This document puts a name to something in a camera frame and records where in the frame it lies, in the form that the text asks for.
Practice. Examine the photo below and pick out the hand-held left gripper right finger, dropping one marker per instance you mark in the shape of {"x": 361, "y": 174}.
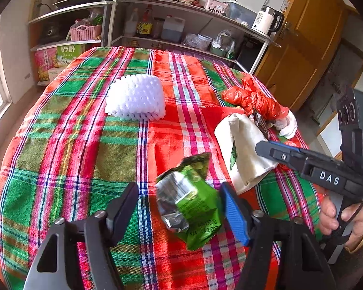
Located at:
{"x": 233, "y": 214}

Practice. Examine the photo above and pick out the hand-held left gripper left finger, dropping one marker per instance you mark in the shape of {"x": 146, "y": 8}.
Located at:
{"x": 122, "y": 211}

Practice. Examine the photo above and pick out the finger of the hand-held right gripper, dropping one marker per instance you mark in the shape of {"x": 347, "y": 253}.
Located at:
{"x": 281, "y": 154}

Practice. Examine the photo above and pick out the white cloth bag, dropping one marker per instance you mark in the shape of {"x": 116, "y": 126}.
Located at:
{"x": 245, "y": 151}

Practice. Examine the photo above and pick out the green snack packet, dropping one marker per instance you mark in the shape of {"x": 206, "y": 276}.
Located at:
{"x": 193, "y": 205}

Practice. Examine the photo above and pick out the red plastic bag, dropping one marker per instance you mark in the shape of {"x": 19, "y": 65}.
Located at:
{"x": 254, "y": 99}

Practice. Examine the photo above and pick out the person's right hand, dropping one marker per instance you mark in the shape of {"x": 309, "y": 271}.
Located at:
{"x": 328, "y": 217}

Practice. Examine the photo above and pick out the crumpled white tissue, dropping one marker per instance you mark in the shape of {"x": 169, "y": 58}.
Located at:
{"x": 287, "y": 125}

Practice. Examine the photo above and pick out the plaid tablecloth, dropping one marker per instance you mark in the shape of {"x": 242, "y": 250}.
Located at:
{"x": 78, "y": 142}

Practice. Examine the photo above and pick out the white foam fruit net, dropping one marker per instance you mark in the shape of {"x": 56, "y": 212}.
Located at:
{"x": 136, "y": 98}

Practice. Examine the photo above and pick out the wooden door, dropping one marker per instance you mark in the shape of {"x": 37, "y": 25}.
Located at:
{"x": 305, "y": 36}

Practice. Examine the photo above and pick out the green small basket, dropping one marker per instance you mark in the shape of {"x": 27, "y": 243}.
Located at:
{"x": 222, "y": 46}

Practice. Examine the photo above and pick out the white electric kettle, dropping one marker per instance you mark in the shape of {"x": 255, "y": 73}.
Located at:
{"x": 264, "y": 19}

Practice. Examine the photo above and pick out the crumpled clear plastic bag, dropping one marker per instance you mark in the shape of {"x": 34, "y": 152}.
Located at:
{"x": 190, "y": 40}

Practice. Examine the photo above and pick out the clear plastic storage container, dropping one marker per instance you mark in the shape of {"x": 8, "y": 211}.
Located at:
{"x": 240, "y": 12}

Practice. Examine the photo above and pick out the pink chopstick holder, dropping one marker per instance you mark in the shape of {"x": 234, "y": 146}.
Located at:
{"x": 214, "y": 6}

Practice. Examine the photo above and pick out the dark liquid plastic jug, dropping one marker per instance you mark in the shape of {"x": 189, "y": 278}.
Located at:
{"x": 172, "y": 31}

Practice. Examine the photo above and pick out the pink cardboard box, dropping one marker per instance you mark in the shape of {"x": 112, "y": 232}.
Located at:
{"x": 45, "y": 66}

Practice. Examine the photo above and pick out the green cardboard box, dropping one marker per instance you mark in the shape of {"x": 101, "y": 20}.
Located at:
{"x": 69, "y": 53}

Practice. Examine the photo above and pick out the grey metal shelf rack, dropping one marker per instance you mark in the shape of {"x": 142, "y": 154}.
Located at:
{"x": 181, "y": 10}

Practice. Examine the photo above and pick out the dark glass jar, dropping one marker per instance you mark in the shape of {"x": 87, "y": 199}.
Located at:
{"x": 158, "y": 28}

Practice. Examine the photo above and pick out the pink woven basket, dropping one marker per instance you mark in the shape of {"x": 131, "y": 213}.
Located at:
{"x": 86, "y": 32}

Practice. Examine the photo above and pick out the clear plastic bottle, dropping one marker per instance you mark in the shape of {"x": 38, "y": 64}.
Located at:
{"x": 130, "y": 25}

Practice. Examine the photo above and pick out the soy sauce bottle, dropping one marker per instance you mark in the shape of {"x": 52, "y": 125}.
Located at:
{"x": 145, "y": 25}

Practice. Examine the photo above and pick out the white low shelf unit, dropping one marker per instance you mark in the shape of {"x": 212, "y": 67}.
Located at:
{"x": 75, "y": 9}

